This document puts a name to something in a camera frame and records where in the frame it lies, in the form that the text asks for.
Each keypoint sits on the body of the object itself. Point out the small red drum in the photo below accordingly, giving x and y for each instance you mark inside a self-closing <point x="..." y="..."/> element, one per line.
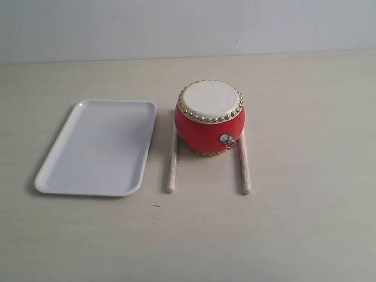
<point x="209" y="116"/>

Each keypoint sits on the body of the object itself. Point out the white rectangular plastic tray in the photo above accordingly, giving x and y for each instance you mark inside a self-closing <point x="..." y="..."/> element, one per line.
<point x="101" y="150"/>

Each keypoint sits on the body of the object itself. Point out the white wooden drumstick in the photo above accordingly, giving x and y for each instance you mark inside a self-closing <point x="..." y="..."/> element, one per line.
<point x="174" y="155"/>
<point x="245" y="171"/>

